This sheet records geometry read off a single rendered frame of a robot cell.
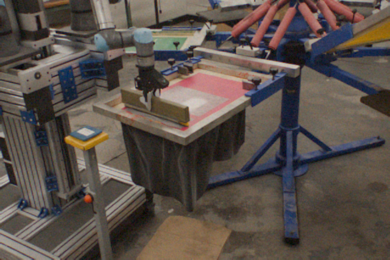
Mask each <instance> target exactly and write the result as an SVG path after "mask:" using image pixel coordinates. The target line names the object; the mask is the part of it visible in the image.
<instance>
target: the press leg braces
mask: <svg viewBox="0 0 390 260"><path fill-rule="evenodd" d="M300 132H301V133H303V134H304V135H305V136H306V137H307V138H308V139H310V140H311V141H313V142H314V143H316V144H317V145H318V146H319V147H321V149H319V150H320V151H321V152H323V153H324V154H327V153H332V152H336V149H334V148H333V147H331V146H330V147H329V146H327V145H326V144H325V143H323V142H322V141H320V140H319V139H317V137H315V136H314V135H313V134H311V133H310V132H309V131H307V130H306V129H305V128H303V127H302V126H301V125H300ZM281 134H282V130H281V129H280V128H277V129H276V131H275V132H274V133H273V134H272V135H271V136H270V137H269V138H268V139H267V140H266V142H265V143H264V144H263V145H262V146H261V147H260V148H259V149H258V150H257V151H256V153H255V154H254V155H253V156H252V157H251V159H250V160H249V161H248V162H247V163H246V164H245V165H244V166H243V167H242V168H240V169H237V171H238V172H239V173H240V174H241V175H244V174H248V173H251V172H254V170H253V169H252V167H253V166H254V164H255V163H256V162H257V161H258V160H259V159H260V158H261V157H262V156H263V155H264V154H265V153H266V152H267V151H268V150H269V149H270V147H271V146H272V145H273V144H274V143H275V142H276V140H277V139H278V138H279V137H280V135H281ZM292 170H293V133H292V131H286V182H283V188H284V192H295V191H294V183H293V179H292Z"/></svg>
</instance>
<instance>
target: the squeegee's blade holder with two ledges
mask: <svg viewBox="0 0 390 260"><path fill-rule="evenodd" d="M124 105H127V106H129V107H132V108H136V109H138V110H141V111H145V112H147V113H149V114H153V115H155V116H158V117H161V118H164V119H167V120H170V121H173V122H176V123H181V120H178V119H174V118H171V117H169V116H165V115H163V114H160V113H158V112H156V111H152V110H151V111H149V110H148V109H146V108H143V107H139V106H137V105H133V104H130V103H127V102H126V103H124Z"/></svg>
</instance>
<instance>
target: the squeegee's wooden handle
mask: <svg viewBox="0 0 390 260"><path fill-rule="evenodd" d="M140 97H143V93H142V92H139V91H135V90H132V89H129V88H125V87H123V88H121V99H122V103H126V102H127V103H130V104H133V105H137V106H139V107H143V108H146V105H145V104H143V103H142V102H141V101H140ZM151 102H152V104H151V105H152V108H151V110H152V111H156V112H158V113H160V114H163V115H165V116H169V117H171V118H174V119H178V120H181V122H182V123H184V124H186V123H188V122H189V121H190V109H189V106H187V105H184V104H180V103H177V102H173V101H170V100H166V99H163V98H160V97H157V96H153V95H152V99H151ZM146 109H147V108H146Z"/></svg>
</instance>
